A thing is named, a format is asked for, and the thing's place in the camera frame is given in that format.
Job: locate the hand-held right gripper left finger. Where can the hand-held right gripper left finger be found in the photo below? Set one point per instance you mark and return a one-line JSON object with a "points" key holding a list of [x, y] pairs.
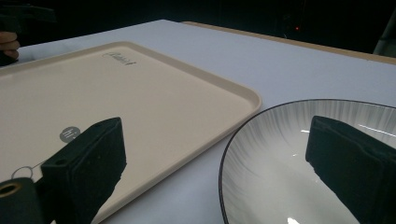
{"points": [[84, 165]]}

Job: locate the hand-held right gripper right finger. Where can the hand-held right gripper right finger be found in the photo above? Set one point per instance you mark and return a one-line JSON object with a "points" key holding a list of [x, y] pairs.
{"points": [[355, 161]]}

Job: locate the white plate with dark rim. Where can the white plate with dark rim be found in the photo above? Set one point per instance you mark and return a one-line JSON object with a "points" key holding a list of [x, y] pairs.
{"points": [[267, 174]]}

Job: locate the beige plastic tray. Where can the beige plastic tray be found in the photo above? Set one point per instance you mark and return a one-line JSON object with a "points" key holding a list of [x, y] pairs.
{"points": [[149, 102]]}

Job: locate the metal stand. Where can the metal stand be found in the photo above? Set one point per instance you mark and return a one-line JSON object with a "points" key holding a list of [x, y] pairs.
{"points": [[386, 37]]}

